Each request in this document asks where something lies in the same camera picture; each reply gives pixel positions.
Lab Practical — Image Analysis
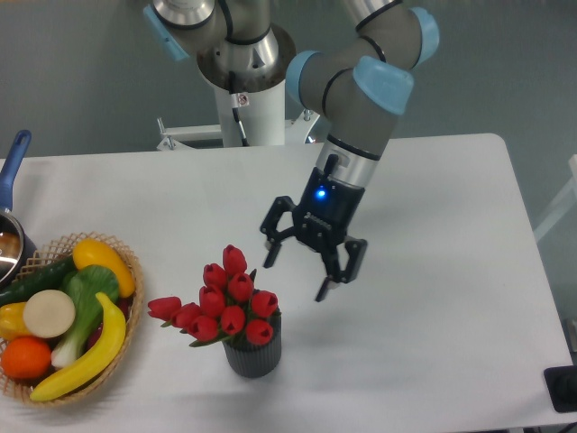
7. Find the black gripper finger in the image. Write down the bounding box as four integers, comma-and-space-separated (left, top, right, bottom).
260, 196, 296, 268
315, 236, 368, 302

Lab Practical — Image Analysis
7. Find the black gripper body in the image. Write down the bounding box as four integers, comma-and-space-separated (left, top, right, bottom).
292, 168, 365, 253

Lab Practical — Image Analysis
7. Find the red tulip bouquet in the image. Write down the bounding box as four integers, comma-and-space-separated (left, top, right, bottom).
148, 244, 281, 350

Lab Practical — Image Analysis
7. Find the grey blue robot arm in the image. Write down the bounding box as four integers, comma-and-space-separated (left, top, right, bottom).
144, 1, 439, 300

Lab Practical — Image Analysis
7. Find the dark grey ribbed vase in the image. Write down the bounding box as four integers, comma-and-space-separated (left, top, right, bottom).
223, 309, 282, 378

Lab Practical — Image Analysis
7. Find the red fruit in basket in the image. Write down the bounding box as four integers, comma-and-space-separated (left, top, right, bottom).
86, 298, 133, 350

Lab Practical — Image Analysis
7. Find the yellow banana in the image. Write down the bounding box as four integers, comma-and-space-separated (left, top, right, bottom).
30, 292, 126, 402

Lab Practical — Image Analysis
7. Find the green bok choy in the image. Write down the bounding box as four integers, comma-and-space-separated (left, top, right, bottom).
51, 265, 119, 370

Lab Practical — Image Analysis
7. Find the woven wicker basket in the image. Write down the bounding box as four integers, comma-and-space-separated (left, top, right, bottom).
1, 232, 144, 408

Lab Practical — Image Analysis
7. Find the dark green cucumber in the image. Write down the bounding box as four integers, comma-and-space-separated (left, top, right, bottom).
1, 255, 77, 307

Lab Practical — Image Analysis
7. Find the beige round disc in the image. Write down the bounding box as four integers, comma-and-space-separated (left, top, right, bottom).
23, 290, 76, 338

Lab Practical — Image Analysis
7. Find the black device at edge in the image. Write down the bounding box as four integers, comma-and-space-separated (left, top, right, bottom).
544, 365, 577, 413

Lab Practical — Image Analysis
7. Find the yellow bell pepper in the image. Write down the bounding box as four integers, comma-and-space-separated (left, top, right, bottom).
0, 302, 32, 341

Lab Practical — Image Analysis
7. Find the orange fruit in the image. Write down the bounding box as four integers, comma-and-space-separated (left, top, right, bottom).
1, 336, 51, 380

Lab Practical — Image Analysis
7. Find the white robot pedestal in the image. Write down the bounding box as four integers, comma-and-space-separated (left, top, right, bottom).
155, 22, 334, 152

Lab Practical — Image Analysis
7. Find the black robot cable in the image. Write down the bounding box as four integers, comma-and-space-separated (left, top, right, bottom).
227, 70, 251, 148

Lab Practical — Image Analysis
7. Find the white frame at right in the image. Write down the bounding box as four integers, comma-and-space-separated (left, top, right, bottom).
533, 154, 576, 243

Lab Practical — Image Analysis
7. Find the blue handled saucepan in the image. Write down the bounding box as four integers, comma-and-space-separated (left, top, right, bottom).
1, 130, 36, 290

